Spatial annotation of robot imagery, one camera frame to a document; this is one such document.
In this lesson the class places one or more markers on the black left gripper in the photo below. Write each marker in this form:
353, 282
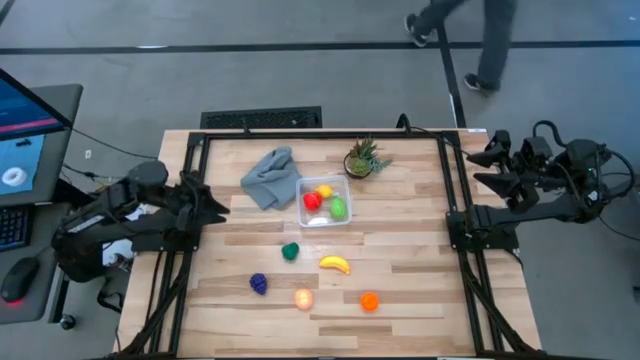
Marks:
187, 205

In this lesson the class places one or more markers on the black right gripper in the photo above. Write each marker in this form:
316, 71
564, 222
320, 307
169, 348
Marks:
535, 170

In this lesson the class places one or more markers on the dark green toy bell pepper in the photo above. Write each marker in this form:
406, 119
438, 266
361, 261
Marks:
290, 251

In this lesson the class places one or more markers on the purple toy grapes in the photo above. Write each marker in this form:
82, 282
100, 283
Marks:
258, 284

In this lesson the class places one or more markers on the red toy fruit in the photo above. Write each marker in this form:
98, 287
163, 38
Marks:
312, 201

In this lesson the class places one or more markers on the yellow toy lemon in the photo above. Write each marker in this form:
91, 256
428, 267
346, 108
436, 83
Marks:
324, 191

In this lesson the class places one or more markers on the light green toy fruit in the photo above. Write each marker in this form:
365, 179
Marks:
338, 208

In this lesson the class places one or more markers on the peach coloured toy fruit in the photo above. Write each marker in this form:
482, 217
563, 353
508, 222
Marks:
303, 299

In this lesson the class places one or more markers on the yellow toy banana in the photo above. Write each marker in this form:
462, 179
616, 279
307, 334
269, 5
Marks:
336, 263

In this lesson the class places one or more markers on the orange toy orange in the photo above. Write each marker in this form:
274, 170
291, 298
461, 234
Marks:
369, 302

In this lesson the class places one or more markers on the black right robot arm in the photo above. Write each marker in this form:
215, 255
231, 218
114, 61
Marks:
525, 216

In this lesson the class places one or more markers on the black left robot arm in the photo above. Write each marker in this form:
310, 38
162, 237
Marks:
110, 210

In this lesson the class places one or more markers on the grey cloth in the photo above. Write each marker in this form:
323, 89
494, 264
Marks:
270, 180

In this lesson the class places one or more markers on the clear plastic container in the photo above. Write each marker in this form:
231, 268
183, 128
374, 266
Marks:
300, 220

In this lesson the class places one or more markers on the black floor vent grille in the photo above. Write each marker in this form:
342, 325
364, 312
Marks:
260, 118

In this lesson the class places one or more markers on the white paper sheet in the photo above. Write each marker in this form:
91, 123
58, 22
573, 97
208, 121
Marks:
112, 250

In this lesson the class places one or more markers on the person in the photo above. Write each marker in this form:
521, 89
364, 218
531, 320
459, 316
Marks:
495, 45

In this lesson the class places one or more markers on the small potted succulent plant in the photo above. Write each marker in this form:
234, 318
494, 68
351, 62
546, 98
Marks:
364, 157

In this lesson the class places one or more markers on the grey desk top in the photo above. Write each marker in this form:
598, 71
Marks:
65, 105

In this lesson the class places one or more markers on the black caster wheel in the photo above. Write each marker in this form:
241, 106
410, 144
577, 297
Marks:
67, 322

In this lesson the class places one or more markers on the grey keyboard tray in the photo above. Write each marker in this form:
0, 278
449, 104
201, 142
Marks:
45, 300

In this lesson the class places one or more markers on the computer monitor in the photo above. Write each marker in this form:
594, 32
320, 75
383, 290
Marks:
20, 150

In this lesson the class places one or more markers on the black keyboard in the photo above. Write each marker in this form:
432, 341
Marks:
12, 227

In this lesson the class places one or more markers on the black computer mouse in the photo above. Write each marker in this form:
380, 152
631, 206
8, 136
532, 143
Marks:
19, 279

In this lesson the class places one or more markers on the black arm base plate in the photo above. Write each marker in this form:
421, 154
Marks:
150, 245
457, 241

